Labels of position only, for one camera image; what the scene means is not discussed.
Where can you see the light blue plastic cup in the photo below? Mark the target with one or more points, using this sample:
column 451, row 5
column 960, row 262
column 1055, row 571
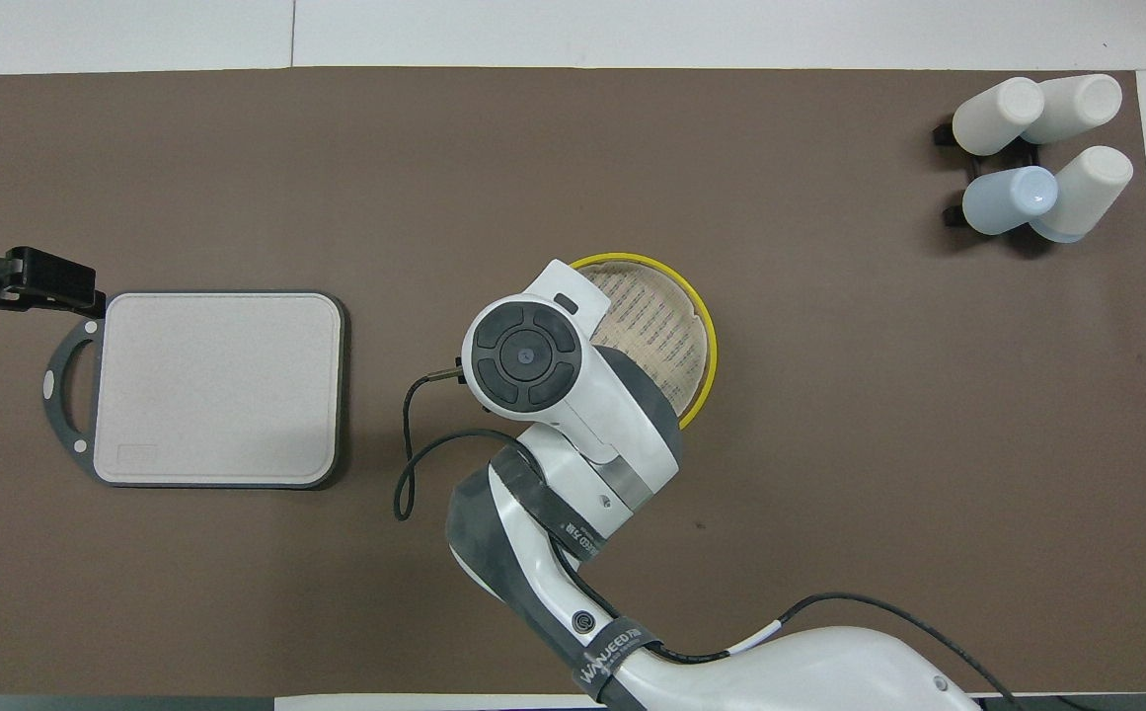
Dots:
column 1002, row 197

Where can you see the black cup rack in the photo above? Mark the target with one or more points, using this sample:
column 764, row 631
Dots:
column 954, row 215

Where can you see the yellow bamboo steamer basket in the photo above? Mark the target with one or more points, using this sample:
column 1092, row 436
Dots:
column 693, row 417

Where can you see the white cutting board grey rim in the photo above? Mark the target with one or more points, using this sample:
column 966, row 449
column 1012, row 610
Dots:
column 217, row 395

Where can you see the white plastic cup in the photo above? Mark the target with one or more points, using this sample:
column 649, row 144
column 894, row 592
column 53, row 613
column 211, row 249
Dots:
column 992, row 117
column 1081, row 104
column 1091, row 188

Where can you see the yellow bowl with mesh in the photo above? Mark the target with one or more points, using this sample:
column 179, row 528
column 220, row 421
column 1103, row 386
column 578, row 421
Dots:
column 661, row 336

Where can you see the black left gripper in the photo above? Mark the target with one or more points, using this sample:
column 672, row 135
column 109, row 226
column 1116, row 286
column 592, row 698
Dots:
column 49, row 272

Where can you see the brown table mat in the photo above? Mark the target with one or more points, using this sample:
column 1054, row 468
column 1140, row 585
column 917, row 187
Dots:
column 878, row 444

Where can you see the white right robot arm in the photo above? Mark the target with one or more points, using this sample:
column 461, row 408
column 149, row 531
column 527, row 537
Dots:
column 582, row 425

